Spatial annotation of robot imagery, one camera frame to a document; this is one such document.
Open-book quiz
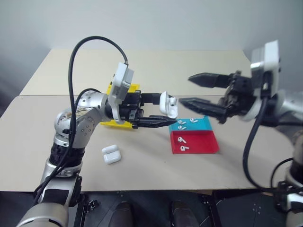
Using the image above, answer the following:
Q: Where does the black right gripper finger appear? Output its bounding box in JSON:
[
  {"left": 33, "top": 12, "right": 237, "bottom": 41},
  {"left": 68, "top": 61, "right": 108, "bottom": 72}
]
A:
[
  {"left": 178, "top": 97, "right": 227, "bottom": 119},
  {"left": 187, "top": 72, "right": 232, "bottom": 89}
]

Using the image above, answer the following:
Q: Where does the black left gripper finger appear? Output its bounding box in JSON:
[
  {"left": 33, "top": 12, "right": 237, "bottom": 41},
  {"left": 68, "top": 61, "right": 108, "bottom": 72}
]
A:
[
  {"left": 141, "top": 92, "right": 164, "bottom": 105},
  {"left": 137, "top": 115, "right": 177, "bottom": 129}
]

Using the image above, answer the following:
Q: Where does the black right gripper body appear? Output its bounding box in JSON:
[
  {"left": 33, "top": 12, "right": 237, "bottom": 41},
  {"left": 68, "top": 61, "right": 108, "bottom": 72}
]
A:
[{"left": 218, "top": 70, "right": 256, "bottom": 124}]

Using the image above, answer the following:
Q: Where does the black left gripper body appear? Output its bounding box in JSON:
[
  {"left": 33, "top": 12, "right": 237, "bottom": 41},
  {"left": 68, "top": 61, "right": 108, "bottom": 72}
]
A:
[{"left": 119, "top": 90, "right": 145, "bottom": 130}]

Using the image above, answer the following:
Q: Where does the white earbud case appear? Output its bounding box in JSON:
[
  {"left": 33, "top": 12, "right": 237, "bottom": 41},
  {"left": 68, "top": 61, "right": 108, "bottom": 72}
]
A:
[
  {"left": 101, "top": 144, "right": 122, "bottom": 165},
  {"left": 159, "top": 91, "right": 178, "bottom": 119}
]

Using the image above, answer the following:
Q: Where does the yellow plastic bin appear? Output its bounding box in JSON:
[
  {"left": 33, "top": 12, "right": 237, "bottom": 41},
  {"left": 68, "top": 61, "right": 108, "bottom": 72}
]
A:
[{"left": 99, "top": 81, "right": 143, "bottom": 131}]

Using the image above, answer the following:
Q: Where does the closed white earbud case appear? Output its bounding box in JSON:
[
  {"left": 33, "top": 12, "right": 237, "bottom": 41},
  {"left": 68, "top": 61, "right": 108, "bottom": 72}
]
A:
[{"left": 101, "top": 144, "right": 122, "bottom": 165}]

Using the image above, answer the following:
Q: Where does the teal plastic tray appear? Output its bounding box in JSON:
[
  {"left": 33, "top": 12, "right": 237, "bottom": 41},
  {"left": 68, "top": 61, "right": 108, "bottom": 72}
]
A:
[{"left": 168, "top": 115, "right": 214, "bottom": 132}]

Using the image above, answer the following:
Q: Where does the red plastic tray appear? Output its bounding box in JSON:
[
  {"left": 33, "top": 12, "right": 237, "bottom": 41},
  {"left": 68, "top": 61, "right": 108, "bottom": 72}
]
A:
[{"left": 170, "top": 130, "right": 221, "bottom": 155}]

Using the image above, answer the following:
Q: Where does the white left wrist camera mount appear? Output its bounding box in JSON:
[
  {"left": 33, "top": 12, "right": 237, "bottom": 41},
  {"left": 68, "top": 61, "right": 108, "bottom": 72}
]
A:
[{"left": 107, "top": 61, "right": 135, "bottom": 125}]

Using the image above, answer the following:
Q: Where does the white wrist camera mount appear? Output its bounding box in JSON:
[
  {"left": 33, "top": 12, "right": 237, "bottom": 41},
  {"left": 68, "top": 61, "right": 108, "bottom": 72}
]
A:
[
  {"left": 241, "top": 39, "right": 283, "bottom": 122},
  {"left": 107, "top": 61, "right": 135, "bottom": 125}
]

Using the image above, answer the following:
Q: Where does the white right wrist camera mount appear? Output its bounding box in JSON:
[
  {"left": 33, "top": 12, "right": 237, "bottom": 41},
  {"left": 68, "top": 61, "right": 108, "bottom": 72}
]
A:
[{"left": 241, "top": 39, "right": 283, "bottom": 122}]

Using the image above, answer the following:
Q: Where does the black base frame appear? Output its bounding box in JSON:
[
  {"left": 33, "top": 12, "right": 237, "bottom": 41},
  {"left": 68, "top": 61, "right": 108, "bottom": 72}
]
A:
[{"left": 72, "top": 190, "right": 288, "bottom": 227}]

